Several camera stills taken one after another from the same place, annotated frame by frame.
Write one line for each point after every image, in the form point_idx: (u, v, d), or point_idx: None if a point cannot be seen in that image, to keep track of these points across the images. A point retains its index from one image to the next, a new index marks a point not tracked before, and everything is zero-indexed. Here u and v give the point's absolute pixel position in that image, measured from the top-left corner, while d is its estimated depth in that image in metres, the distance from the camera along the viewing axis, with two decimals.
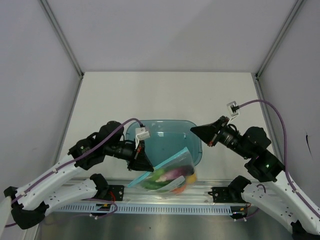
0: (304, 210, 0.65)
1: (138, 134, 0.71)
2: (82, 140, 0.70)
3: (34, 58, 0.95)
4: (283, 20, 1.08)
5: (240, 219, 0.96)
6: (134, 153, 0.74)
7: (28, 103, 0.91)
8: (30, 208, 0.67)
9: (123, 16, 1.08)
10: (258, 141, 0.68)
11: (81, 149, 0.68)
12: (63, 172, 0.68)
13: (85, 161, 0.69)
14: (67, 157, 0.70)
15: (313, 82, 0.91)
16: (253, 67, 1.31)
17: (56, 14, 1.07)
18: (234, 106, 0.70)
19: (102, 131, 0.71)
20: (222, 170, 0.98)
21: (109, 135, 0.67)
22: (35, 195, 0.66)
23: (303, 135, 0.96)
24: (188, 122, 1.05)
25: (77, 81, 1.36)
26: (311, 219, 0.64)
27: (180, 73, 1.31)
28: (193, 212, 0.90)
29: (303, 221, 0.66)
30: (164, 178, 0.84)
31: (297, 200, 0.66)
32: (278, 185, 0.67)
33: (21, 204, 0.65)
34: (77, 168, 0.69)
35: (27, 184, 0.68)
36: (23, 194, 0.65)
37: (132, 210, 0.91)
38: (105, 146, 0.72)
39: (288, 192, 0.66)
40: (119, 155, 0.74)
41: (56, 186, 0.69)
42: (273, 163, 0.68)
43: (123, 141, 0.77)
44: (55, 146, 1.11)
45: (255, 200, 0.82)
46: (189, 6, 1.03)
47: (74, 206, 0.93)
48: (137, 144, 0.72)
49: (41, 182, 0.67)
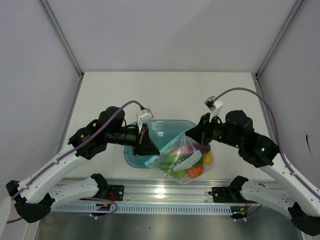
0: (304, 192, 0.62)
1: (140, 117, 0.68)
2: (82, 128, 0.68)
3: (34, 58, 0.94)
4: (283, 21, 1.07)
5: (241, 219, 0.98)
6: (137, 139, 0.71)
7: (27, 103, 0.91)
8: (33, 202, 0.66)
9: (123, 17, 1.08)
10: (237, 121, 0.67)
11: (81, 137, 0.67)
12: (64, 163, 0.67)
13: (87, 150, 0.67)
14: (67, 146, 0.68)
15: (313, 82, 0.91)
16: (254, 67, 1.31)
17: (55, 14, 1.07)
18: (209, 100, 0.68)
19: (102, 118, 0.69)
20: (222, 171, 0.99)
21: (109, 120, 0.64)
22: (37, 188, 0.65)
23: (303, 136, 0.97)
24: (188, 122, 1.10)
25: (77, 81, 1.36)
26: (311, 201, 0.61)
27: (179, 73, 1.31)
28: (193, 212, 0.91)
29: (302, 204, 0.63)
30: (179, 152, 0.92)
31: (296, 183, 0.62)
32: (275, 168, 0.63)
33: (24, 198, 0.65)
34: (79, 157, 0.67)
35: (28, 178, 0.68)
36: (25, 187, 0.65)
37: (132, 210, 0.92)
38: (106, 134, 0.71)
39: (286, 175, 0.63)
40: (123, 141, 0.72)
41: (58, 178, 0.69)
42: (268, 145, 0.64)
43: (125, 127, 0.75)
44: (55, 146, 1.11)
45: (254, 195, 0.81)
46: (189, 7, 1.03)
47: (74, 206, 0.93)
48: (140, 128, 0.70)
49: (43, 174, 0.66)
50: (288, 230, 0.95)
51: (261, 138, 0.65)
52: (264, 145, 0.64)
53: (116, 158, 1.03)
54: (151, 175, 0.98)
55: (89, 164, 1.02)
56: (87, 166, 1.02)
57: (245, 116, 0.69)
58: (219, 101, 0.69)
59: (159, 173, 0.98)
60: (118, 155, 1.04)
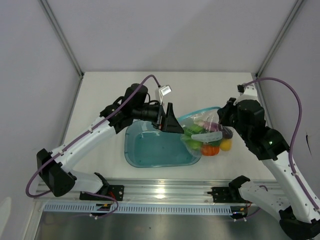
0: (300, 195, 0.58)
1: (160, 89, 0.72)
2: (111, 105, 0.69)
3: (34, 58, 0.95)
4: (282, 21, 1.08)
5: (241, 219, 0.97)
6: (159, 115, 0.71)
7: (27, 103, 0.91)
8: (65, 170, 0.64)
9: (123, 17, 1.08)
10: (248, 108, 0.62)
11: (111, 111, 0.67)
12: (98, 132, 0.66)
13: (118, 122, 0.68)
14: (99, 118, 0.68)
15: (313, 82, 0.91)
16: (253, 67, 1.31)
17: (56, 14, 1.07)
18: (242, 85, 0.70)
19: (128, 92, 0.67)
20: (223, 171, 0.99)
21: (132, 94, 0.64)
22: (72, 154, 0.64)
23: (302, 136, 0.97)
24: None
25: (77, 81, 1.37)
26: (305, 206, 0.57)
27: (179, 74, 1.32)
28: (193, 212, 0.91)
29: (295, 206, 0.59)
30: (204, 125, 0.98)
31: (294, 183, 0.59)
32: (277, 164, 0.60)
33: (59, 162, 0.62)
34: (112, 127, 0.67)
35: (62, 145, 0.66)
36: (61, 152, 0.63)
37: (133, 210, 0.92)
38: (133, 109, 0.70)
39: (287, 174, 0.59)
40: (146, 118, 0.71)
41: (89, 148, 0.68)
42: (278, 141, 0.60)
43: (148, 103, 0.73)
44: (55, 146, 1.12)
45: (250, 194, 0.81)
46: (189, 7, 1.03)
47: (74, 206, 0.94)
48: (160, 100, 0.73)
49: (79, 140, 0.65)
50: None
51: (272, 131, 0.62)
52: (273, 138, 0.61)
53: (116, 158, 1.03)
54: (151, 175, 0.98)
55: (89, 164, 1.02)
56: (87, 165, 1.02)
57: (259, 105, 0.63)
58: (253, 90, 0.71)
59: (160, 173, 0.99)
60: (119, 155, 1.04)
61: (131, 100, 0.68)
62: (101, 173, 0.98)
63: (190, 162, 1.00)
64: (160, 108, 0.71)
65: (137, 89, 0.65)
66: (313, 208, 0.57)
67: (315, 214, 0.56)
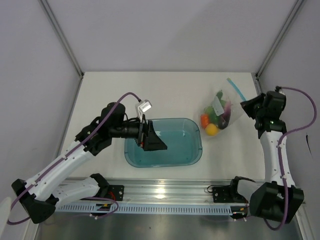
0: (274, 162, 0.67)
1: (139, 106, 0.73)
2: (87, 126, 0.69)
3: (33, 58, 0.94)
4: (282, 21, 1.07)
5: (241, 219, 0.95)
6: (140, 131, 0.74)
7: (27, 103, 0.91)
8: (41, 200, 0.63)
9: (123, 17, 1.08)
10: (271, 93, 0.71)
11: (87, 133, 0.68)
12: (73, 158, 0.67)
13: (94, 145, 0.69)
14: (74, 142, 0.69)
15: (312, 82, 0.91)
16: (253, 67, 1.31)
17: (56, 14, 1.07)
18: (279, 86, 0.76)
19: (103, 113, 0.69)
20: (223, 171, 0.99)
21: (108, 116, 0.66)
22: (46, 184, 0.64)
23: (303, 135, 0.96)
24: (187, 119, 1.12)
25: (77, 81, 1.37)
26: (273, 171, 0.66)
27: (179, 74, 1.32)
28: (193, 212, 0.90)
29: (267, 173, 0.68)
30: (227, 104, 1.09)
31: (274, 152, 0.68)
32: (268, 135, 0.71)
33: (33, 194, 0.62)
34: (87, 152, 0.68)
35: (36, 175, 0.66)
36: (34, 184, 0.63)
37: (132, 210, 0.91)
38: (110, 129, 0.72)
39: (272, 144, 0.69)
40: (126, 135, 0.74)
41: (66, 175, 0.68)
42: (279, 126, 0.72)
43: (127, 121, 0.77)
44: (55, 146, 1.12)
45: (243, 184, 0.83)
46: (189, 7, 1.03)
47: (74, 206, 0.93)
48: (140, 118, 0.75)
49: (52, 170, 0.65)
50: (289, 229, 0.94)
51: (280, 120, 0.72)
52: (275, 123, 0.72)
53: (116, 158, 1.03)
54: (151, 176, 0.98)
55: (89, 164, 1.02)
56: (87, 165, 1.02)
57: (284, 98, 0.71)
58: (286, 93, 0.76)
59: (159, 174, 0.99)
60: (119, 155, 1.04)
61: (108, 122, 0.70)
62: (101, 174, 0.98)
63: (190, 162, 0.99)
64: (140, 126, 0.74)
65: (112, 110, 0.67)
66: (279, 176, 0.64)
67: (278, 180, 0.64)
